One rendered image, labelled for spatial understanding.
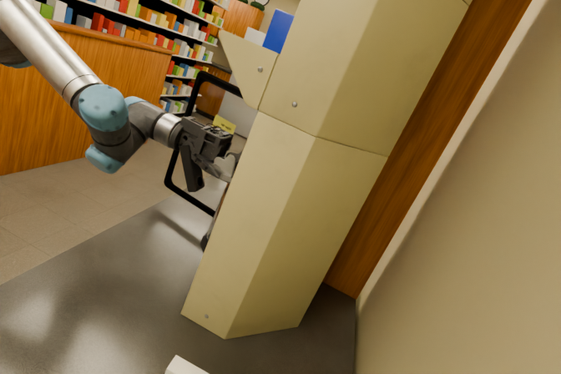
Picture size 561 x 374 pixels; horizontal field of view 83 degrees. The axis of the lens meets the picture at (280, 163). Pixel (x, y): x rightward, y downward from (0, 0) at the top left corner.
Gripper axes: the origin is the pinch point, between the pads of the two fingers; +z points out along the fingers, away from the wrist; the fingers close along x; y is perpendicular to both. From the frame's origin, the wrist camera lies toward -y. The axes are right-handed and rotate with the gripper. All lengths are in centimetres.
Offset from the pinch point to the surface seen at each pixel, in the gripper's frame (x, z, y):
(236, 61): -14.2, -6.8, 24.1
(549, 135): -10, 43, 33
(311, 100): -14.2, 7.7, 23.3
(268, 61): -14.2, -1.6, 26.2
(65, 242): 77, -110, -124
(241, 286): -14.0, 10.1, -15.1
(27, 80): 106, -195, -53
